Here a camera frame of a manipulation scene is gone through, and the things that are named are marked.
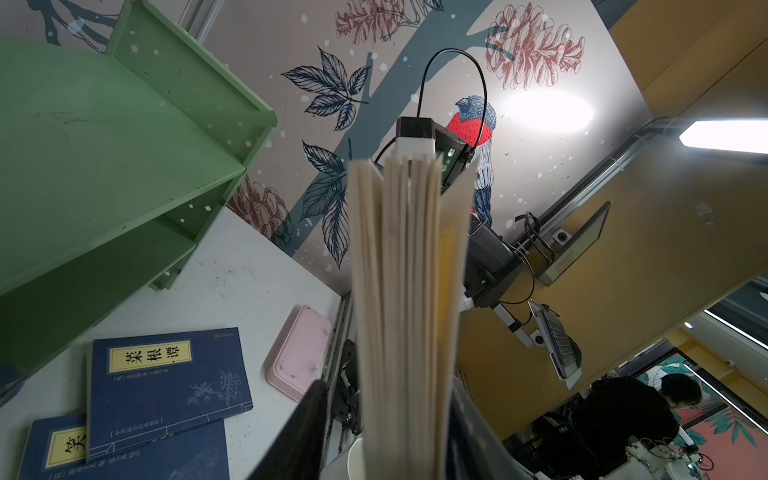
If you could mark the dark blue book under cartoon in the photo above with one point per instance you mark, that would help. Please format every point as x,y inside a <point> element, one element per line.
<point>55,449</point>

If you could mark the keyboard outside cell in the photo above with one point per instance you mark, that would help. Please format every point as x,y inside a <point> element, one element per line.
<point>564,352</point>

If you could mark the white ceramic mug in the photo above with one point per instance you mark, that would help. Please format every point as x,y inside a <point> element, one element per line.
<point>347,466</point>

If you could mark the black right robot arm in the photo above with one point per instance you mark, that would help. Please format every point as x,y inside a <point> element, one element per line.
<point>491,265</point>

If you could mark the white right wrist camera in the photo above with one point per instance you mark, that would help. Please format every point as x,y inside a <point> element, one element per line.
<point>418,137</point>

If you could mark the person in black clothes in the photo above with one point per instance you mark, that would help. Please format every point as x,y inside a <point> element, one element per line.
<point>616,411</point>

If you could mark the green wooden shelf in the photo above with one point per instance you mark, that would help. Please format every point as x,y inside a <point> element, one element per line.
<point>113,166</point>

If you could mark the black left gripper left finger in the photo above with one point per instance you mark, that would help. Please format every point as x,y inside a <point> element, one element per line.
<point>297,452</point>

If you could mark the dark blue rightmost book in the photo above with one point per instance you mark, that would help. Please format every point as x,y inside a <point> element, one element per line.
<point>146,388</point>

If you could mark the pink plastic tray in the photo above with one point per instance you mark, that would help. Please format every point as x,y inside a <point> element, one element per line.
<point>297,357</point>

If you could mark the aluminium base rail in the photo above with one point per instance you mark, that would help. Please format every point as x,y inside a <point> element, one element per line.
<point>340,373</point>

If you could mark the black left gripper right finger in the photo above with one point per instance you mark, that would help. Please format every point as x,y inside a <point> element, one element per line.
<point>473,450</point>

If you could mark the computer monitor outside cell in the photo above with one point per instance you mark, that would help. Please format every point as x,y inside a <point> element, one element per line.
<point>576,246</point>

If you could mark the blue book with yellow label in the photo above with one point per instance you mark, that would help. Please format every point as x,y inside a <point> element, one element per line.
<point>408,248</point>

